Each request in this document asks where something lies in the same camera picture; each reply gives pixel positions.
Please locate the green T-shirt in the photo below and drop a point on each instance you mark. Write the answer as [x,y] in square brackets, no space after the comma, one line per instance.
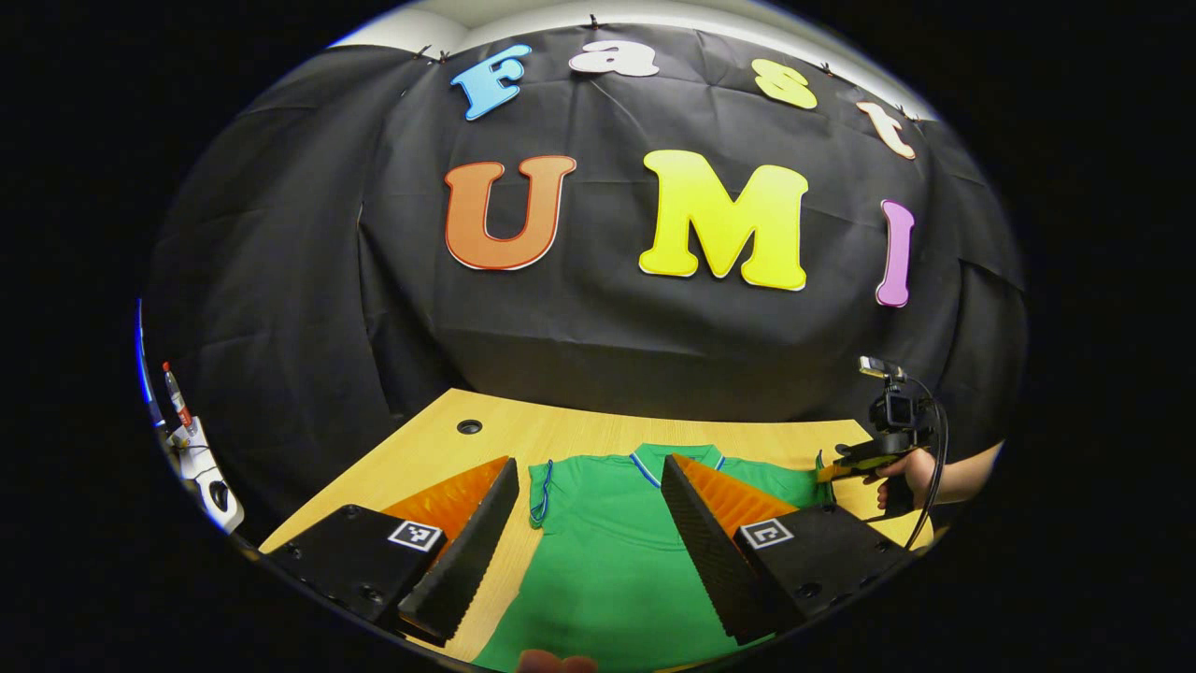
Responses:
[607,561]

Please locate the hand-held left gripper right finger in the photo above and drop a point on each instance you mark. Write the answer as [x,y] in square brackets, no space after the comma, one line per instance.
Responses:
[705,551]

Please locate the black backdrop cloth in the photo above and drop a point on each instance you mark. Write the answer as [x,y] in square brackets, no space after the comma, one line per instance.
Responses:
[598,336]

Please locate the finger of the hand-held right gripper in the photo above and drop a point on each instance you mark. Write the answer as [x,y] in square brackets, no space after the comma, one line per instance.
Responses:
[855,465]

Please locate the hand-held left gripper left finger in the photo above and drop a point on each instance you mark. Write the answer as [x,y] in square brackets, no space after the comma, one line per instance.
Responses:
[472,561]

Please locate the white plastic device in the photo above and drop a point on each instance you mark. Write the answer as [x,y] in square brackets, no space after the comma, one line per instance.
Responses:
[201,463]

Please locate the red and white tool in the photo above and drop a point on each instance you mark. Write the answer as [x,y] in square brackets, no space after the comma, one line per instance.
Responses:
[177,402]

